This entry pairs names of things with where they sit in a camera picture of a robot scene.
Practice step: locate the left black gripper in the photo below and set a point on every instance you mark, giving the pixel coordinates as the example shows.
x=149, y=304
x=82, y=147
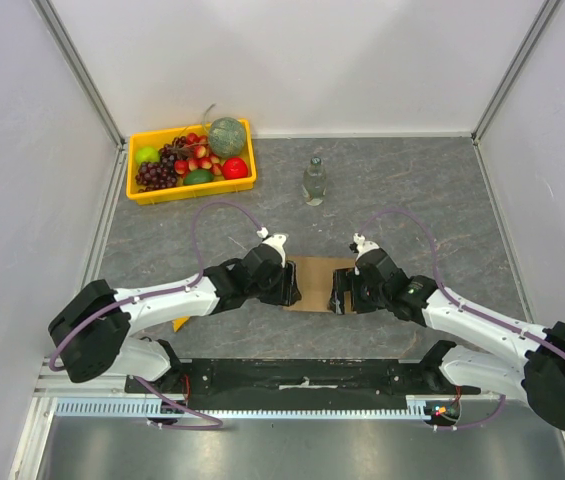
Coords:
x=288, y=292

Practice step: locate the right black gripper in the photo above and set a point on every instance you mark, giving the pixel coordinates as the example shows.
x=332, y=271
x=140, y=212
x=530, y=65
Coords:
x=343, y=288

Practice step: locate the brown cardboard box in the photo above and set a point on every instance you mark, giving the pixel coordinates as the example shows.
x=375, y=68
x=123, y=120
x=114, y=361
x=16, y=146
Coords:
x=315, y=281

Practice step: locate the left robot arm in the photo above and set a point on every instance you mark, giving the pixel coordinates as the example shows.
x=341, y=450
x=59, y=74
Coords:
x=95, y=333

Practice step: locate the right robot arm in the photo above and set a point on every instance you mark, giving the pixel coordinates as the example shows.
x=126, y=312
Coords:
x=519, y=360

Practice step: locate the clear glass bottle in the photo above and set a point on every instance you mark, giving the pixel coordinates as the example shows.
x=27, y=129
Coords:
x=314, y=182

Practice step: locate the yellow snack packet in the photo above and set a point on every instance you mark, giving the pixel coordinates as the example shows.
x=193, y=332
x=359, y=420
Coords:
x=177, y=324

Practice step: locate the red tomato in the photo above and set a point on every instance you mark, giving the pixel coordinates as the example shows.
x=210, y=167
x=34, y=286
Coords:
x=234, y=168

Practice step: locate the green avocado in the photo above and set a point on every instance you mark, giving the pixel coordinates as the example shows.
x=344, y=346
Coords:
x=197, y=177

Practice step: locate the green netted melon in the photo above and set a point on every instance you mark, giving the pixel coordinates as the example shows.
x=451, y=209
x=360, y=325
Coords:
x=227, y=137

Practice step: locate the dark purple grape bunch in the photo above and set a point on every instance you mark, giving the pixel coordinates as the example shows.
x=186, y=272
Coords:
x=153, y=176

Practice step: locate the green apple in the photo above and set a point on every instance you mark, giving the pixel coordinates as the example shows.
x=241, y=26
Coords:
x=146, y=154

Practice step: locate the yellow plastic fruit bin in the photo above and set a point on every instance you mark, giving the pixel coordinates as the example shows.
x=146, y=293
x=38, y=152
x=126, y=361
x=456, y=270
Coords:
x=219, y=185

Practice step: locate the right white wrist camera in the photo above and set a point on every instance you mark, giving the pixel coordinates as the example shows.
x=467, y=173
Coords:
x=360, y=246

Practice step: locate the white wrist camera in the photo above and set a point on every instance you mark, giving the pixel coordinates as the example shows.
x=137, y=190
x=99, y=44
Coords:
x=360, y=246
x=274, y=240

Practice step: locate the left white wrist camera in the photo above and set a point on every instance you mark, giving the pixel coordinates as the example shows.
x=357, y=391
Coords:
x=274, y=240

